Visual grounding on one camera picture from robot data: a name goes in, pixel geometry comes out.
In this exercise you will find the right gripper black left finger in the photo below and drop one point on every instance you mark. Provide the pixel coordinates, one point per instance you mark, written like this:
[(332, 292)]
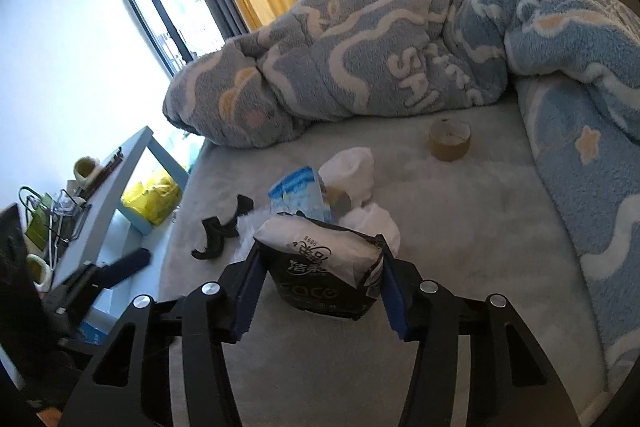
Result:
[(127, 381)]

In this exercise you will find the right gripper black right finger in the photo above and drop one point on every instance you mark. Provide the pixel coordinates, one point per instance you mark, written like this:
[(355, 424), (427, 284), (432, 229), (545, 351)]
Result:
[(512, 381)]

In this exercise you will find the black white tissue pack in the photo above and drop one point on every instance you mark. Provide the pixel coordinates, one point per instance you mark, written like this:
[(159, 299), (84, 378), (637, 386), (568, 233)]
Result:
[(321, 268)]

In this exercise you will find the white sock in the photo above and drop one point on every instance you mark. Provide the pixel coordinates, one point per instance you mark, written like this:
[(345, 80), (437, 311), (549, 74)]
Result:
[(351, 171), (373, 220)]

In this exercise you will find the blue white plastic wrapper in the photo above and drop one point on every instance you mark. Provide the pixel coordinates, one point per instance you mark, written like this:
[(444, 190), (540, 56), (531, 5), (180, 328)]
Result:
[(300, 191)]

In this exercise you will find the green fluffy slipper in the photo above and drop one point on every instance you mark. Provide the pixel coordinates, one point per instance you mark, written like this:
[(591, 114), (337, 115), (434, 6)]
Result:
[(87, 172), (40, 273)]

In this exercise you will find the light blue low table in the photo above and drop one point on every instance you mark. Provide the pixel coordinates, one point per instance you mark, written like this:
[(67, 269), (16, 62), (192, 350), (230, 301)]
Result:
[(110, 230)]

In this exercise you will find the green tote bag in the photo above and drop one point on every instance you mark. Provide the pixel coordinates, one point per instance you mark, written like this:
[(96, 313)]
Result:
[(37, 215)]

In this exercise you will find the black crumpled sock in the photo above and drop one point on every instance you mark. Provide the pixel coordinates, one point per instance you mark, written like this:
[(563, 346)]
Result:
[(216, 233)]

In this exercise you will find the yellow plastic bag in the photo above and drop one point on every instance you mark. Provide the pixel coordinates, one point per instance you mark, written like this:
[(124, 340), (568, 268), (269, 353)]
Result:
[(155, 199)]

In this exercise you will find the grey bed mattress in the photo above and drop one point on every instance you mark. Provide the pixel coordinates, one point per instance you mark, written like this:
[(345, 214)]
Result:
[(480, 225)]

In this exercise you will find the brown tape roll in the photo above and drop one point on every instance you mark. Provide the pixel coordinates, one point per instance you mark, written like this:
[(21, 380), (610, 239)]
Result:
[(449, 139)]

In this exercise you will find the blue patterned fleece duvet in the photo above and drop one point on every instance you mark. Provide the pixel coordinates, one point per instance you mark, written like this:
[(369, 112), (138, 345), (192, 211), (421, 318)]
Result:
[(576, 65)]

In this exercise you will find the black wire hanger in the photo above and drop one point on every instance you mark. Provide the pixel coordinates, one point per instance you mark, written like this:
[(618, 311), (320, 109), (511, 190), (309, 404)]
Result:
[(68, 215)]

